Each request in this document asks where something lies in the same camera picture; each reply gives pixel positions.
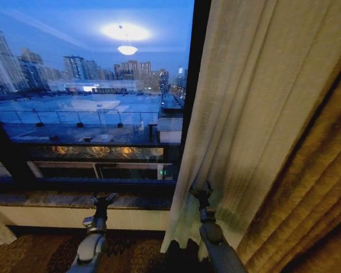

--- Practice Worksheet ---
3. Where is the dark marble window sill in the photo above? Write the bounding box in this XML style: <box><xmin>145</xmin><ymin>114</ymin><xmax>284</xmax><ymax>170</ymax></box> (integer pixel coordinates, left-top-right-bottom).
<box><xmin>0</xmin><ymin>189</ymin><xmax>174</xmax><ymax>212</ymax></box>

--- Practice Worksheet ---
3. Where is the thick golden brown curtain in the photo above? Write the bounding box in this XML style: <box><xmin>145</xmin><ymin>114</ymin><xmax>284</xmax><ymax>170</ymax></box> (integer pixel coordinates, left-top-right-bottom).
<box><xmin>235</xmin><ymin>58</ymin><xmax>341</xmax><ymax>273</ymax></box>

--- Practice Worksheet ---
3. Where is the black window frame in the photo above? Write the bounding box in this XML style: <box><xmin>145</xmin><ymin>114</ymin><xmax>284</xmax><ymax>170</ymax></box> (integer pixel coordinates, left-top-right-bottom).
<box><xmin>0</xmin><ymin>0</ymin><xmax>213</xmax><ymax>195</ymax></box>

